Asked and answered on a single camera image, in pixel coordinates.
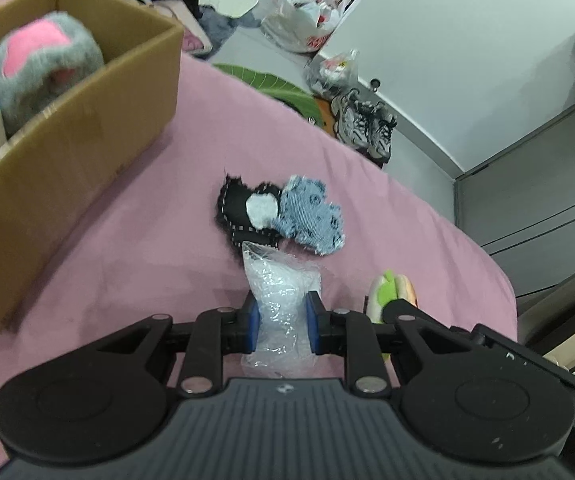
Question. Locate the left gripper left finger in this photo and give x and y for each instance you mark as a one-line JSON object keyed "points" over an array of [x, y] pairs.
{"points": [[213, 335]]}

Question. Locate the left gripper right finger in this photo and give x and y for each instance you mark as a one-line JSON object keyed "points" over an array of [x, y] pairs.
{"points": [[350, 335]]}

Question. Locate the blue denim fabric toy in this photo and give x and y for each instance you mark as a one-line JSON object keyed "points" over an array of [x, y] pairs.
{"points": [[308, 218]]}

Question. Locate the grey pink plush paw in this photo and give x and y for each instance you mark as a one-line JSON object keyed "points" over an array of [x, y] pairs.
{"points": [[41, 61]]}

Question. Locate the green orange plush toy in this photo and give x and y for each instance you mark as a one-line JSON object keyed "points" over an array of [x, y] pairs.
{"points": [[388, 287]]}

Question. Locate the pink bed sheet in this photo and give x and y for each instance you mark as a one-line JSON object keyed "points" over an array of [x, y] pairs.
{"points": [[151, 244]]}

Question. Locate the black stitched fabric toy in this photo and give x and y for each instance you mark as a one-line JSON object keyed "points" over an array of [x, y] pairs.
{"points": [[246, 214]]}

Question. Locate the grey right sneaker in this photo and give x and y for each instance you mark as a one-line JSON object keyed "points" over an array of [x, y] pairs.
{"points": [[382, 126]]}

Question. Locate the grey sneaker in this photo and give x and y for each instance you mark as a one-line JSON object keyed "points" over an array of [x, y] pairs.
{"points": [[382, 126], [353, 118]]}

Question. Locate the grey left sneaker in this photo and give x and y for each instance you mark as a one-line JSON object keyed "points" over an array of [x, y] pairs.
{"points": [[353, 118]]}

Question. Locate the green leaf cartoon rug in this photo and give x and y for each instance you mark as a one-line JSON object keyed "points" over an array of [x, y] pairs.
{"points": [[316, 110]]}

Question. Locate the grey wardrobe cabinet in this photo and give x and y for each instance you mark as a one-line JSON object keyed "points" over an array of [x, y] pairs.
{"points": [[520, 208]]}

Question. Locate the brown cardboard box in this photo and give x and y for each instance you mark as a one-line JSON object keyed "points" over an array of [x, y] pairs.
{"points": [[66, 156]]}

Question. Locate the small clear plastic bag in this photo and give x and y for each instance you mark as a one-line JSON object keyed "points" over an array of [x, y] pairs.
{"points": [[330, 77]]}

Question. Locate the pink bear laptop bag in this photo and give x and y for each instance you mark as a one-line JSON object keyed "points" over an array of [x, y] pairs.
{"points": [[195, 40]]}

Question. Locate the large white plastic bag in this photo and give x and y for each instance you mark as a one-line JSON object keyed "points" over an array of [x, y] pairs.
{"points": [[302, 26]]}

